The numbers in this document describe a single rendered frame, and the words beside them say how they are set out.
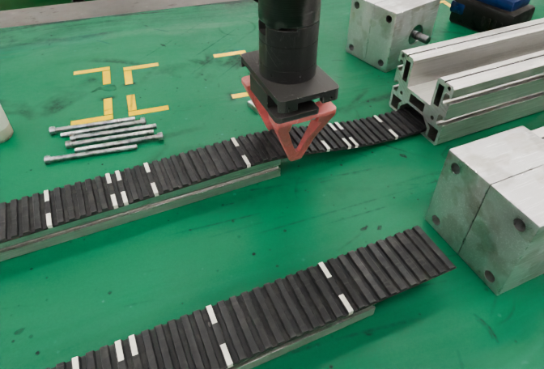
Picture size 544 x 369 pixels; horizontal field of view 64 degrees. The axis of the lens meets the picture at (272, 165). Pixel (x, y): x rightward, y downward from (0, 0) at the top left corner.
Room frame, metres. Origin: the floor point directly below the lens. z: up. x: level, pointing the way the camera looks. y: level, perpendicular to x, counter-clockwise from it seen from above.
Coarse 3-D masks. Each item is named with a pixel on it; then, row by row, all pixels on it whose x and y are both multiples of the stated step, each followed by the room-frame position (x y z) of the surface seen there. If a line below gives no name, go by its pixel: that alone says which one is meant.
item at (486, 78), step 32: (480, 32) 0.56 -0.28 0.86; (512, 32) 0.56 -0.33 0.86; (416, 64) 0.49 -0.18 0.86; (448, 64) 0.51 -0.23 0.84; (480, 64) 0.54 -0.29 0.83; (512, 64) 0.47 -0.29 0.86; (416, 96) 0.47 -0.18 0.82; (448, 96) 0.43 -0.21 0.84; (480, 96) 0.44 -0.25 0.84; (512, 96) 0.46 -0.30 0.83; (448, 128) 0.42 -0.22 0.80; (480, 128) 0.45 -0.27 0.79
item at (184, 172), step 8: (176, 160) 0.35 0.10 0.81; (184, 160) 0.35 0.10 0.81; (176, 168) 0.34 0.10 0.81; (184, 168) 0.34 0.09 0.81; (192, 168) 0.34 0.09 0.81; (176, 176) 0.33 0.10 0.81; (184, 176) 0.33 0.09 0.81; (192, 176) 0.33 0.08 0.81; (184, 184) 0.32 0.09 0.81; (192, 184) 0.32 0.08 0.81
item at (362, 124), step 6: (354, 120) 0.46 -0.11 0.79; (360, 120) 0.46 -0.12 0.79; (360, 126) 0.44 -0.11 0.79; (366, 126) 0.45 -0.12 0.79; (366, 132) 0.43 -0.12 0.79; (372, 132) 0.44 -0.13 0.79; (372, 138) 0.42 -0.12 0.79; (378, 138) 0.42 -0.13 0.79; (384, 138) 0.42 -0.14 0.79; (372, 144) 0.41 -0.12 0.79
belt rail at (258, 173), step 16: (224, 176) 0.34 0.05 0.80; (240, 176) 0.35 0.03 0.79; (256, 176) 0.35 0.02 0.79; (272, 176) 0.36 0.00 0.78; (176, 192) 0.32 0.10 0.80; (192, 192) 0.33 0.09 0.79; (208, 192) 0.33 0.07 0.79; (224, 192) 0.34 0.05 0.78; (128, 208) 0.30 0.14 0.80; (144, 208) 0.30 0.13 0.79; (160, 208) 0.31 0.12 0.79; (64, 224) 0.27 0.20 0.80; (80, 224) 0.28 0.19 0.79; (96, 224) 0.28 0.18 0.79; (112, 224) 0.29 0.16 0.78; (16, 240) 0.26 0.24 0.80; (32, 240) 0.26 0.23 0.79; (48, 240) 0.27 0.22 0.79; (64, 240) 0.27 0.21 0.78; (0, 256) 0.25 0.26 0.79; (16, 256) 0.25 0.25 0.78
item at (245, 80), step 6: (246, 78) 0.42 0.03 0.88; (246, 84) 0.41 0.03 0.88; (246, 90) 0.41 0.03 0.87; (252, 96) 0.40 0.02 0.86; (258, 102) 0.41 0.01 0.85; (258, 108) 0.41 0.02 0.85; (264, 108) 0.41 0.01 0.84; (264, 114) 0.41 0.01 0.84; (264, 120) 0.41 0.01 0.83; (270, 126) 0.41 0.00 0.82
